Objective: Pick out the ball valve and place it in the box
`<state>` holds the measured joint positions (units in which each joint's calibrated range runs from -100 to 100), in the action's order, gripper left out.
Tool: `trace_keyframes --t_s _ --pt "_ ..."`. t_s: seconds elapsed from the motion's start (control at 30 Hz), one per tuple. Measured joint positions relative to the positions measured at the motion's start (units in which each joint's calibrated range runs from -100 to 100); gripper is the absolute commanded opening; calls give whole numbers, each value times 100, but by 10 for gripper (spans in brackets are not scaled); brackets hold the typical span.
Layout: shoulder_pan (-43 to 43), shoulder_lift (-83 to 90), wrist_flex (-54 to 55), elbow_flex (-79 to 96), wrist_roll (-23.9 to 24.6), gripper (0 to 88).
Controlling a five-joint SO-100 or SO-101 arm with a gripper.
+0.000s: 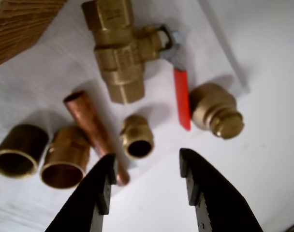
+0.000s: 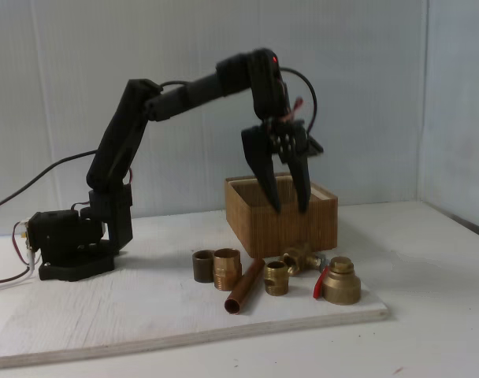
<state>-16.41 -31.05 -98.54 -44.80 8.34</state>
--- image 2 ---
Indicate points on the brass threaded nipple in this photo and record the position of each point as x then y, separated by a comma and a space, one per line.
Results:
276, 279

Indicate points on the copper pipe piece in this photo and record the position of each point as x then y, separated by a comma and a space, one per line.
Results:
245, 285

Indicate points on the white plywood board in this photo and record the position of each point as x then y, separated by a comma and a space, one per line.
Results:
125, 315

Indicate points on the black gripper camera mount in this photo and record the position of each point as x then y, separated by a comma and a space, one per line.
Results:
314, 147

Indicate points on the stepped brass cap fitting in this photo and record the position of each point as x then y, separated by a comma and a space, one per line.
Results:
342, 285

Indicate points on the slatted wooden box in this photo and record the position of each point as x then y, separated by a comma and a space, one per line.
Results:
287, 236

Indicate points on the short dark brass sleeve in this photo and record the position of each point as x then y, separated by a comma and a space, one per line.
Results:
203, 267

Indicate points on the copper-toned threaded coupling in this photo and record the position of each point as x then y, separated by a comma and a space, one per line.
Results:
227, 271

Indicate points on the white motor controller board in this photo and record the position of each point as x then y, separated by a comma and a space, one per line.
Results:
25, 236

